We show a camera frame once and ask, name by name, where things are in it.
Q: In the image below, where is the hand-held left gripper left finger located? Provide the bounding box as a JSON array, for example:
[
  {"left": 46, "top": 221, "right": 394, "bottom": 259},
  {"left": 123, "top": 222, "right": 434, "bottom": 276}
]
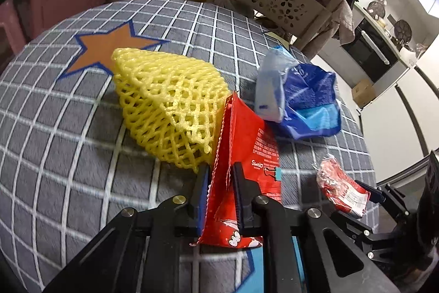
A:
[{"left": 43, "top": 164, "right": 211, "bottom": 293}]

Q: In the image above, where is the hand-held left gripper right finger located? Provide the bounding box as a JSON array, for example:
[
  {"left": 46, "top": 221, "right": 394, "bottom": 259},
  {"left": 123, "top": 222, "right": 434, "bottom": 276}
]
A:
[{"left": 231, "top": 163, "right": 400, "bottom": 293}]

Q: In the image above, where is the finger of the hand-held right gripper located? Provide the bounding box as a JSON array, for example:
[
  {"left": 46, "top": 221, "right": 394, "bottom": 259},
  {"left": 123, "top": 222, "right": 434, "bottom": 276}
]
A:
[
  {"left": 331, "top": 211, "right": 378, "bottom": 247},
  {"left": 355, "top": 180, "right": 410, "bottom": 218}
]

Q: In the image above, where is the red white small packet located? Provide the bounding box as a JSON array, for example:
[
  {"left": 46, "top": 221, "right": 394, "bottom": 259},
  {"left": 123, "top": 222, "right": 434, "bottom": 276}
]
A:
[{"left": 316, "top": 157, "right": 371, "bottom": 219}]

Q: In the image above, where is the red snack bag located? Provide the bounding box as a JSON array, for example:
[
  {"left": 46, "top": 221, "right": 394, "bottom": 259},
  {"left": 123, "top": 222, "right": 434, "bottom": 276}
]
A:
[{"left": 190, "top": 90, "right": 283, "bottom": 249}]

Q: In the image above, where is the cardboard box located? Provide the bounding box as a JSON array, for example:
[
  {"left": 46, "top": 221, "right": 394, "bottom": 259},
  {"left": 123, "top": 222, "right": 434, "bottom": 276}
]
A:
[{"left": 351, "top": 78, "right": 374, "bottom": 108}]

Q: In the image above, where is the yellow foam fruit net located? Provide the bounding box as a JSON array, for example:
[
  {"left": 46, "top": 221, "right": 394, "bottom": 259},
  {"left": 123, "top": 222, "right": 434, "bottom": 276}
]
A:
[{"left": 111, "top": 48, "right": 231, "bottom": 173}]

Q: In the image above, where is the white refrigerator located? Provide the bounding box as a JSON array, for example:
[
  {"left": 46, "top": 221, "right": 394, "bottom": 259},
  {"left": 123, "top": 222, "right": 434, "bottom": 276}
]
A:
[{"left": 394, "top": 29, "right": 439, "bottom": 156}]

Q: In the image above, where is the blue plastic bag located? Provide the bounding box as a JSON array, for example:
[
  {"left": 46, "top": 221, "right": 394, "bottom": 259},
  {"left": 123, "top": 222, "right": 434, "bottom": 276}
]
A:
[{"left": 254, "top": 46, "right": 342, "bottom": 141}]

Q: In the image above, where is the black built-in oven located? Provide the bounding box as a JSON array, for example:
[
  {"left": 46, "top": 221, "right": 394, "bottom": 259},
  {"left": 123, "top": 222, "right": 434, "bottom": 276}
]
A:
[{"left": 343, "top": 18, "right": 400, "bottom": 82}]

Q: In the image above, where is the round black baking pan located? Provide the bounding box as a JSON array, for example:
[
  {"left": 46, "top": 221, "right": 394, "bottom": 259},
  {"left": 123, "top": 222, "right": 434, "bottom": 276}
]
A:
[{"left": 394, "top": 19, "right": 412, "bottom": 43}]

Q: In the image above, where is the grey hanging cloth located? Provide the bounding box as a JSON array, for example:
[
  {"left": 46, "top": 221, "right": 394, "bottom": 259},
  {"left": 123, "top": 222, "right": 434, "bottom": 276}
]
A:
[{"left": 331, "top": 0, "right": 355, "bottom": 46}]

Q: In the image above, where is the pink plastic stool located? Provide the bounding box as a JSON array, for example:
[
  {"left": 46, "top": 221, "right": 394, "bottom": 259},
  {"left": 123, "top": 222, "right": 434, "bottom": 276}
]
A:
[{"left": 0, "top": 0, "right": 28, "bottom": 55}]

